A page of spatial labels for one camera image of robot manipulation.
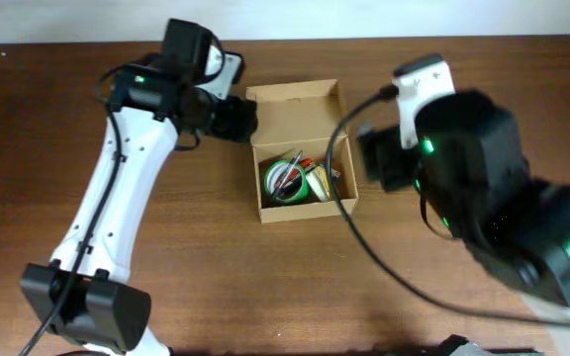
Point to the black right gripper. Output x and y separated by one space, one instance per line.
381 157

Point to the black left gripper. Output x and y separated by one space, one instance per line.
238 119

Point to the brown cardboard box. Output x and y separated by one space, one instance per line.
293 117

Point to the yellow sticky note pad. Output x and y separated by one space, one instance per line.
319 183

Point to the black pen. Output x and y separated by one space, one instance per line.
285 175

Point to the orange black stapler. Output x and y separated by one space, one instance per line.
305 165

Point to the green tape roll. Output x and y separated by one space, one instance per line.
270 180

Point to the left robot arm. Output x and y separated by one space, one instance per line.
83 294

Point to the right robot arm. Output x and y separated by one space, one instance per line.
467 166

